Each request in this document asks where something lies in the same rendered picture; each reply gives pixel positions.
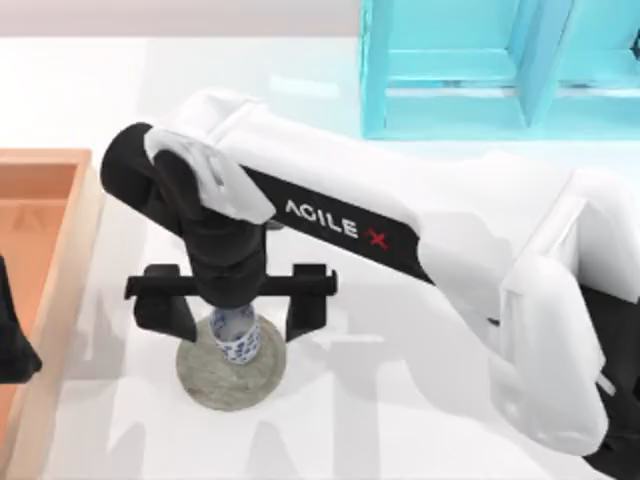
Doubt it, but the shallow salmon-coloured box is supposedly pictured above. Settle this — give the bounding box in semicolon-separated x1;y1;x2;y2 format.
0;148;107;480

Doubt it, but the blue and white cup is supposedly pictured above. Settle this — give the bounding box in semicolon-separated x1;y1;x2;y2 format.
209;302;263;366

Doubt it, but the grey round coaster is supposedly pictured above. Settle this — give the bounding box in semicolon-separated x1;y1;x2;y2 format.
175;317;289;413

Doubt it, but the light blue rack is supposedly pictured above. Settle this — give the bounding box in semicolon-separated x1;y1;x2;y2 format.
358;0;640;142

